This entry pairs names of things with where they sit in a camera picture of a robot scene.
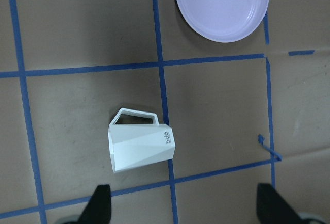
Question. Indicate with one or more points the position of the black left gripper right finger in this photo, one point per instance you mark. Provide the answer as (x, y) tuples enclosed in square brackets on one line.
[(272, 208)]

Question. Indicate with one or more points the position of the white faceted cup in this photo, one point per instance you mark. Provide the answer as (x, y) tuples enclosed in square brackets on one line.
[(136, 145)]

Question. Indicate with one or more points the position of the brown paper table cover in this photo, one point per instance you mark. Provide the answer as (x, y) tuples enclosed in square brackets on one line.
[(252, 111)]

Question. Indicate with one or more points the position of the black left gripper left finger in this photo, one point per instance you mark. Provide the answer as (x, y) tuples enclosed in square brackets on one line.
[(98, 209)]

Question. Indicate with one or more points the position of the lilac plate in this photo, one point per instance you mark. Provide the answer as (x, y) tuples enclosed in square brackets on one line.
[(223, 21)]

